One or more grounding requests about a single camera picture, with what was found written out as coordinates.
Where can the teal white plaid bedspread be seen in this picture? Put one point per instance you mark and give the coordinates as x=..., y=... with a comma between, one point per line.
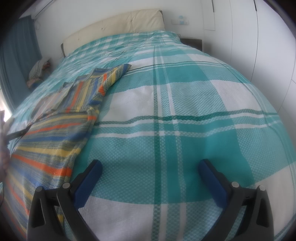
x=174, y=107

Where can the multicolour striped knit sweater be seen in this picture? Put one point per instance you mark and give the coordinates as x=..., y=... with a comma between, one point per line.
x=59, y=128

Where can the pile of clothes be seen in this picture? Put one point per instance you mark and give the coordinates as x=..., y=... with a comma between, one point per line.
x=39, y=72

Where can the blue curtain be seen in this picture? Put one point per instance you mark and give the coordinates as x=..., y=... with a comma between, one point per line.
x=19, y=53

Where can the wall socket panel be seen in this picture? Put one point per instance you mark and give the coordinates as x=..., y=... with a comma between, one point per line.
x=181, y=20

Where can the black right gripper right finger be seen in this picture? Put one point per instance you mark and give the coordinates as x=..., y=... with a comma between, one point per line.
x=257, y=221

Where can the cream padded headboard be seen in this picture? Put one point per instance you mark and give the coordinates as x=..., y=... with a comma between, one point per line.
x=144, y=20

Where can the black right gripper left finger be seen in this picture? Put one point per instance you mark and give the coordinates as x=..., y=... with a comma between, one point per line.
x=43, y=223

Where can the dark wooden nightstand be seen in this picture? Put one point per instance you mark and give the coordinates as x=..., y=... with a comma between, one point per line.
x=192, y=42

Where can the white wardrobe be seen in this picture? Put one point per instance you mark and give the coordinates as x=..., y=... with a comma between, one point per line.
x=254, y=39

